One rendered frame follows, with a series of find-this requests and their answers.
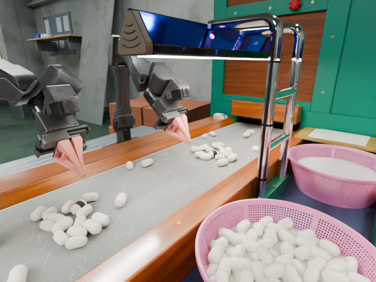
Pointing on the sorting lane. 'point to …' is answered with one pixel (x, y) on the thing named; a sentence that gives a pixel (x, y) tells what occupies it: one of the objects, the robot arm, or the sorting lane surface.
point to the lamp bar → (184, 38)
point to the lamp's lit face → (198, 57)
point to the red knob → (294, 4)
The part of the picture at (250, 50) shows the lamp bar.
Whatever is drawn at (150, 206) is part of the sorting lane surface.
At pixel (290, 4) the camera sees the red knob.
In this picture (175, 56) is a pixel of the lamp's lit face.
